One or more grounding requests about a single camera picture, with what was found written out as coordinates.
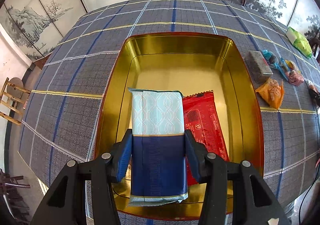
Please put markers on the bamboo wooden stool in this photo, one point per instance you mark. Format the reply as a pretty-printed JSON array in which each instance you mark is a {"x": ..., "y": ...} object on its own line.
[{"x": 13, "y": 93}]

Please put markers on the blue white snack packet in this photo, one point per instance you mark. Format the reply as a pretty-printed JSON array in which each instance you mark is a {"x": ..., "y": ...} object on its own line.
[{"x": 158, "y": 164}]

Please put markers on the dark wooden chair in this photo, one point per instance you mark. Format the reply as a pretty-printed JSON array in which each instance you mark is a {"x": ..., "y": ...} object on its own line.
[{"x": 315, "y": 45}]

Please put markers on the pink candy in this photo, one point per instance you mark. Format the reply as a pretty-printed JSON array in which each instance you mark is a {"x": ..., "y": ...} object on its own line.
[{"x": 295, "y": 78}]

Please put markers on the yellow sesame bar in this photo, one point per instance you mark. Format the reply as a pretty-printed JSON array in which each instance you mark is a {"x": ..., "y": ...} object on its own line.
[{"x": 292, "y": 65}]

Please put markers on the red snack packet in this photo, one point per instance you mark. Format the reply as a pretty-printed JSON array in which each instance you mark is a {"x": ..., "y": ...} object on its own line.
[{"x": 200, "y": 117}]

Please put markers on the blue candy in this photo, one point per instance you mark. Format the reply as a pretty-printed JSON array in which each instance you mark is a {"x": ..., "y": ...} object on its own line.
[
  {"x": 269, "y": 57},
  {"x": 282, "y": 67}
]

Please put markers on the red toffee tin box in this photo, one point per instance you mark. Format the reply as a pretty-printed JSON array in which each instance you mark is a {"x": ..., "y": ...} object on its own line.
[{"x": 190, "y": 63}]

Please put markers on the red labelled sesame block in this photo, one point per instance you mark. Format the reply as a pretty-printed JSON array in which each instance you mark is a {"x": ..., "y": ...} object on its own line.
[{"x": 258, "y": 66}]

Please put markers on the green tissue pack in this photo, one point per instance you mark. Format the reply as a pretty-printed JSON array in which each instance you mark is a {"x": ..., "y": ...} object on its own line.
[{"x": 299, "y": 42}]

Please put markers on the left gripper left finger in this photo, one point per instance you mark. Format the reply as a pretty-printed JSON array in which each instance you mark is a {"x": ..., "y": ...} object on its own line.
[{"x": 64, "y": 202}]

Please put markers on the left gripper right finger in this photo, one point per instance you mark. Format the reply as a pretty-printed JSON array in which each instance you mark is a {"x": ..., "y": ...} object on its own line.
[{"x": 253, "y": 200}]

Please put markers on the orange yellow snack packet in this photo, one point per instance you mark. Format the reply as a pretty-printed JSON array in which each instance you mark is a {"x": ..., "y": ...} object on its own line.
[{"x": 272, "y": 92}]

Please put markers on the plaid grey tablecloth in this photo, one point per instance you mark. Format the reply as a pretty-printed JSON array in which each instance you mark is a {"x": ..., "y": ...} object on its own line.
[{"x": 61, "y": 118}]

